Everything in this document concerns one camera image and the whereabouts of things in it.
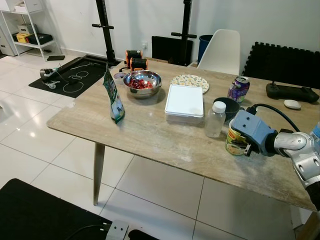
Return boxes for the white shelf rack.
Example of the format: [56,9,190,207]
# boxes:
[0,0,64,62]

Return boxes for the patterned round plate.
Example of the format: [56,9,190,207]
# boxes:
[170,74,210,94]

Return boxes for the black flat bag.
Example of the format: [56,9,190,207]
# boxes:
[26,33,53,46]

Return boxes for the white square lidded container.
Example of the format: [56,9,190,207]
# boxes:
[164,84,205,125]

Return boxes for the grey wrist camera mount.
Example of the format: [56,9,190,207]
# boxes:
[105,220,130,240]
[231,110,277,156]

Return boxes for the orange black device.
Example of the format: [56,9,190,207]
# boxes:
[130,58,149,71]
[125,50,144,64]

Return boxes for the grey wheeled device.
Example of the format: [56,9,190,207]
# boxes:
[40,67,66,90]

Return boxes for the water bottle blue label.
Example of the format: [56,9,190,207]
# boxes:
[310,122,320,151]

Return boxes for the black interlocking foam tiles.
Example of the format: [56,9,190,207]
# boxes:
[242,42,320,90]

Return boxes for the white plastic chair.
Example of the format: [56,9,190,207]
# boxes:
[196,29,241,76]

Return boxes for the small white oval object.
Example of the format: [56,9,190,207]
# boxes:
[283,99,302,110]

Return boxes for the white storage box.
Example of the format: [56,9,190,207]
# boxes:
[14,0,44,13]

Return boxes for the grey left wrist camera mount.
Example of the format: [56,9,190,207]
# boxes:
[105,220,130,240]

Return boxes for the black handheld controller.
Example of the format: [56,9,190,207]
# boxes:
[265,82,320,104]

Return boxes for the black bowl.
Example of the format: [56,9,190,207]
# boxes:
[213,97,245,123]

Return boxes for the purple soda can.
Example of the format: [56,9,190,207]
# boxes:
[228,76,251,104]

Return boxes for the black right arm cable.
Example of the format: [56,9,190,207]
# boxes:
[247,102,302,134]

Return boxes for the black flat panel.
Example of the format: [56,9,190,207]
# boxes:
[151,35,194,66]

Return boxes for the green snack bag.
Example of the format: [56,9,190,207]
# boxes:
[102,67,126,124]

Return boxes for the steel bowl of red fruit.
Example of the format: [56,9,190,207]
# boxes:
[123,70,163,100]

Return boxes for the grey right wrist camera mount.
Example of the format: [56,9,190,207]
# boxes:
[231,110,277,156]

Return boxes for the yellow noodle cup peeled lid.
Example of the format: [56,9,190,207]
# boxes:
[225,125,251,157]

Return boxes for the small clear bottle white cap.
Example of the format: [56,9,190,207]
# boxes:
[205,101,227,139]

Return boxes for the grey table leg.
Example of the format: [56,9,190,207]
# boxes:
[92,142,106,207]

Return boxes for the black stand pole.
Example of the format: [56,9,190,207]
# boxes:
[91,0,122,67]
[170,0,198,67]

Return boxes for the white looped cable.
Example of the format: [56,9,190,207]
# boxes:
[62,57,109,94]

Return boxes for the blue bin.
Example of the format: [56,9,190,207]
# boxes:
[198,34,215,65]

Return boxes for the yellow box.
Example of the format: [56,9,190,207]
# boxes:
[16,33,31,44]

